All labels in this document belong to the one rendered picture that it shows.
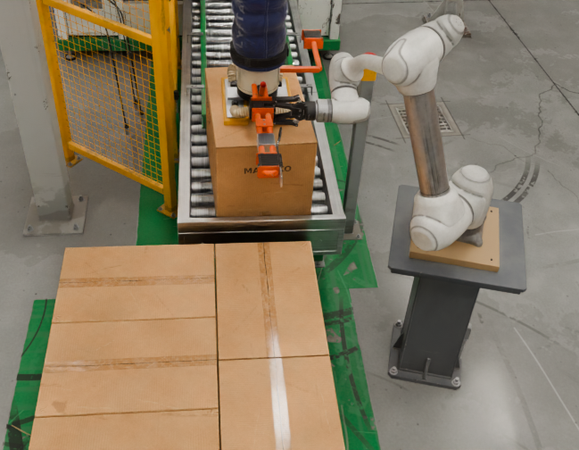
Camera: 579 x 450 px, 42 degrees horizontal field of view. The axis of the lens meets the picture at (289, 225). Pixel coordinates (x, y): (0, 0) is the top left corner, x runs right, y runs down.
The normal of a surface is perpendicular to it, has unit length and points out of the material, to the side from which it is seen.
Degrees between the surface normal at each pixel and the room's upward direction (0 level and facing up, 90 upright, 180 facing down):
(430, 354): 90
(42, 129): 90
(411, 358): 90
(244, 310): 0
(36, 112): 88
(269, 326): 0
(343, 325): 0
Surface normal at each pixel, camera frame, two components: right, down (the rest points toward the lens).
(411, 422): 0.05, -0.74
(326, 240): 0.09, 0.67
